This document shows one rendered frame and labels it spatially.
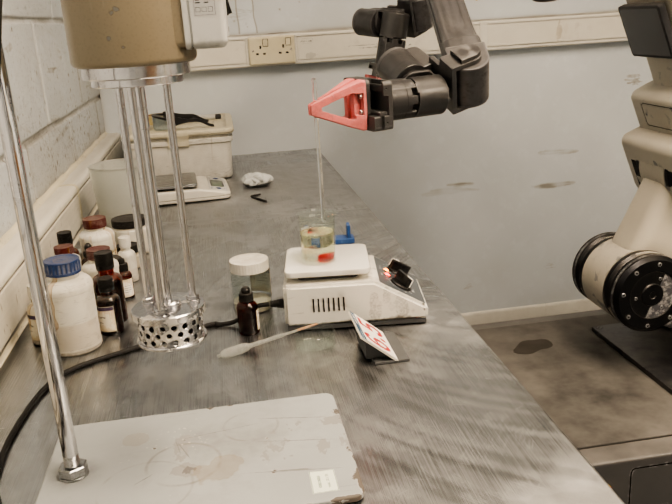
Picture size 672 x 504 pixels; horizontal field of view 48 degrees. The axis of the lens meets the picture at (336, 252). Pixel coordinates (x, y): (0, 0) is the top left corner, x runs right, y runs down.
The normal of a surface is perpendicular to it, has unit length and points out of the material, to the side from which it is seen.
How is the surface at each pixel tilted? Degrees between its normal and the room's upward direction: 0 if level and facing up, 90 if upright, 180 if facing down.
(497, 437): 0
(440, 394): 0
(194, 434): 0
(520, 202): 90
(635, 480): 90
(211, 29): 90
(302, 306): 90
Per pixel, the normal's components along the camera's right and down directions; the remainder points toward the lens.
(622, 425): -0.06, -0.95
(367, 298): 0.03, 0.30
